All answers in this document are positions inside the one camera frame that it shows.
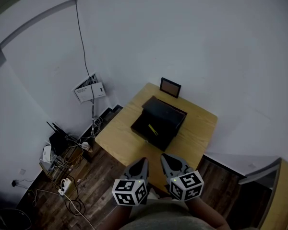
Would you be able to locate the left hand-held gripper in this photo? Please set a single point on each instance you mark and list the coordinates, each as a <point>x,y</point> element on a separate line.
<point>128,190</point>

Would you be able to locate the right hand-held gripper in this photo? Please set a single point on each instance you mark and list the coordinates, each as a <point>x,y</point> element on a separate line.
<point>186,186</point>

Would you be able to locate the yellow small item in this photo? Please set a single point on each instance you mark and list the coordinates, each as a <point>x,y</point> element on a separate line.
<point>152,129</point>

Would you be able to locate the dark box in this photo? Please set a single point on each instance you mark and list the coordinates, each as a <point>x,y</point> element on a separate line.
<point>158,123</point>

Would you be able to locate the person's left forearm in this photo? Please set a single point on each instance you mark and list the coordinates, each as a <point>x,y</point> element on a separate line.
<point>115,218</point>

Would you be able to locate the person's right forearm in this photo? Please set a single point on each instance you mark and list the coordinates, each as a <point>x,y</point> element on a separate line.
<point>206,213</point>

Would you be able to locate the person's grey shirt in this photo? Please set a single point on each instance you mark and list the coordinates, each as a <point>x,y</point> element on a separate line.
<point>163,215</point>

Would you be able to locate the paper cup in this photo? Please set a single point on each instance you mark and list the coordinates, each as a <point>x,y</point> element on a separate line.
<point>86,146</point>

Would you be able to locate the white power strip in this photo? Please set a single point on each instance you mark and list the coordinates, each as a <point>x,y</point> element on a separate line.
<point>65,185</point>

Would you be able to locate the black router with antennas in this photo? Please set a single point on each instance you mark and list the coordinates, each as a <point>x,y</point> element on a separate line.
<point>58,140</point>

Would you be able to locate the white modem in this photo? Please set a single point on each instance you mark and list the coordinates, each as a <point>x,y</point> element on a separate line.
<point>47,153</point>

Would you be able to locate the wooden cabinet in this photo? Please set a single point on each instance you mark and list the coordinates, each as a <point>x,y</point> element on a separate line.
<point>284,195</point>

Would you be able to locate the black chair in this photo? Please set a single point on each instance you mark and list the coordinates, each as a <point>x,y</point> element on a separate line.
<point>7,220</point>

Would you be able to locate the dark picture frame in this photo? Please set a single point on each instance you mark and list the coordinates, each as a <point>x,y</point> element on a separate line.
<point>170,87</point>

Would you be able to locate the white wall wiring panel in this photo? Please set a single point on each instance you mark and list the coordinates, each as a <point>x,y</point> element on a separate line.
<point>89,90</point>

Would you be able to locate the white wall socket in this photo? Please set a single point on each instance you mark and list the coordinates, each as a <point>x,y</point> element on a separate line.
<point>22,171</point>

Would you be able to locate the black wall plug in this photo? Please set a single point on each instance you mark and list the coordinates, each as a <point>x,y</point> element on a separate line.
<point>14,183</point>

